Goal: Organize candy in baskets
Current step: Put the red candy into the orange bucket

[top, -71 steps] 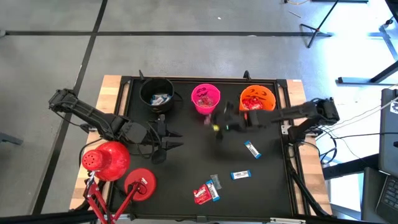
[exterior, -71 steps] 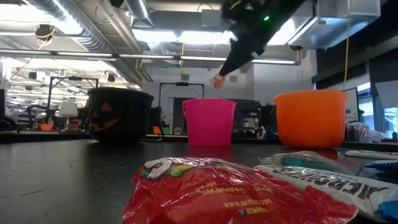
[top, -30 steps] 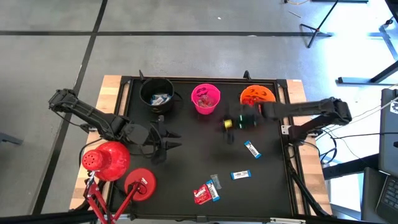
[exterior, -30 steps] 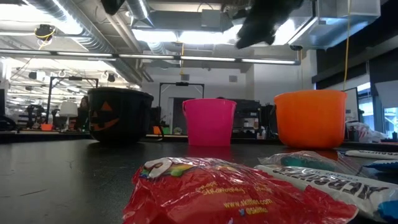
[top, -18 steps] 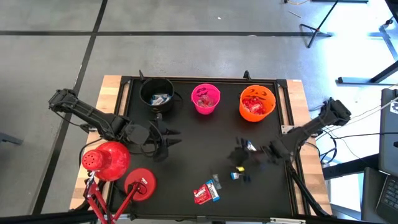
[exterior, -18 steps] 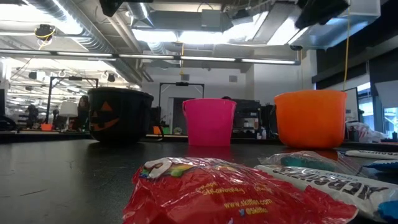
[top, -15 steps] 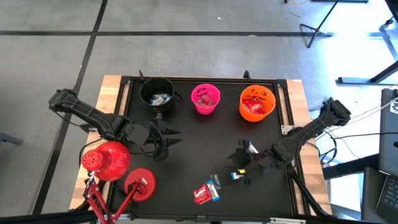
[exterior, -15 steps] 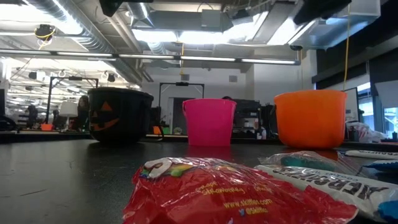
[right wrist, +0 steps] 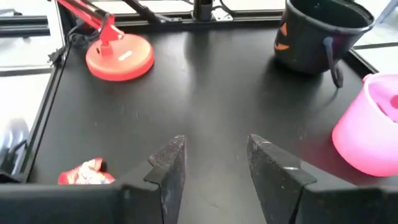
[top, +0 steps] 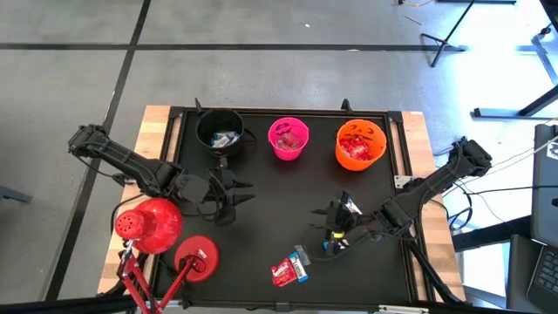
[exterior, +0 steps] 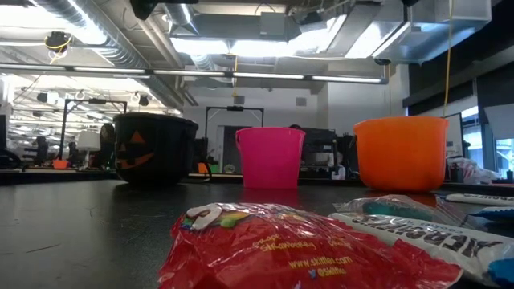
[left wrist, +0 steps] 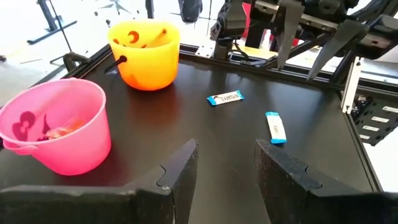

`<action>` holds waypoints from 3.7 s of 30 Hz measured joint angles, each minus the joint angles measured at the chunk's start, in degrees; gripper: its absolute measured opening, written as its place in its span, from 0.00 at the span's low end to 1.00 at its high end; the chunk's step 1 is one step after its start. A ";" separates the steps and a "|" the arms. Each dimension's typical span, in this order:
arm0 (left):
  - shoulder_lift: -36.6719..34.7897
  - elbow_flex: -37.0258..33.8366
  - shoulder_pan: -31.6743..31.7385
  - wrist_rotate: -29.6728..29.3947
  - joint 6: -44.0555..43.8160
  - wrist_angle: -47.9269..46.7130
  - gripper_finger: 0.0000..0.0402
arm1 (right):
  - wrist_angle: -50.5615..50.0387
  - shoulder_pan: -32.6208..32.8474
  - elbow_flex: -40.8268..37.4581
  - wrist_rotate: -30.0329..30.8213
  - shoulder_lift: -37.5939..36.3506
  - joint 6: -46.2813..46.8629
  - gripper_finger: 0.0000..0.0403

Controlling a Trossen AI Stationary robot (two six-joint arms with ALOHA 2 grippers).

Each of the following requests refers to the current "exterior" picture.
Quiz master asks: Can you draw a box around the white plastic bag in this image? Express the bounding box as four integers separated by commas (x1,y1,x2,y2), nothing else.
447,156,501,185

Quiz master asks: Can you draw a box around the black rectangular frame stand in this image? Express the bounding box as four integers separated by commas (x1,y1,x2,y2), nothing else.
59,98,129,160
204,105,265,140

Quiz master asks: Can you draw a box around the silver round ventilation duct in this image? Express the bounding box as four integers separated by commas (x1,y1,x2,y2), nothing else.
162,2,200,35

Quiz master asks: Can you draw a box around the silver rectangular air duct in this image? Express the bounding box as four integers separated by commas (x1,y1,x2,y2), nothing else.
288,0,493,65

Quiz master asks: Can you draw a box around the white shade lamp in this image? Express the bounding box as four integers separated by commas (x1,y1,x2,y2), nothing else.
75,130,101,170

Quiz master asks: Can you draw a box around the yellow cord with tag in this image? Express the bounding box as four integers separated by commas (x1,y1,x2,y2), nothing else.
231,55,239,97

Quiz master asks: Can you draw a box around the clear bag teal candy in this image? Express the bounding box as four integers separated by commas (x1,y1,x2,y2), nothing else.
333,195,479,230

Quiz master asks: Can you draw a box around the white board black frame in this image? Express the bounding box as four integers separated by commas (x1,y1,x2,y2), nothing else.
446,112,465,158

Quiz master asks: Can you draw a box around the long ceiling light bar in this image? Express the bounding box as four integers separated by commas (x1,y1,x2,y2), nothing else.
0,63,390,85

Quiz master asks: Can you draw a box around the black jack-o-lantern bucket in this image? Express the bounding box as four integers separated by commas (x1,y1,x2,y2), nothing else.
113,112,200,186

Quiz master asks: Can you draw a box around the person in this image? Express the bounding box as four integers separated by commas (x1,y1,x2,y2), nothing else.
99,122,116,169

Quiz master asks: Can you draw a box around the yellow cable ceiling reel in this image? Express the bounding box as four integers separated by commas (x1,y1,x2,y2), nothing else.
43,31,74,55

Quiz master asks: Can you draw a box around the black equipment rack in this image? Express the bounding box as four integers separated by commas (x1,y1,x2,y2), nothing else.
303,128,338,180

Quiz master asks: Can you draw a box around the orange plastic bucket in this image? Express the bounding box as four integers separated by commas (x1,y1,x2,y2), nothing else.
353,116,450,192

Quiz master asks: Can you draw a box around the red Skittles candy pack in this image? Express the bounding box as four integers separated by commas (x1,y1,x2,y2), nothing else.
158,201,463,289

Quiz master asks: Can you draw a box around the pink plastic bucket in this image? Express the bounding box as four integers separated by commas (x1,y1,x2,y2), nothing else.
235,127,306,190

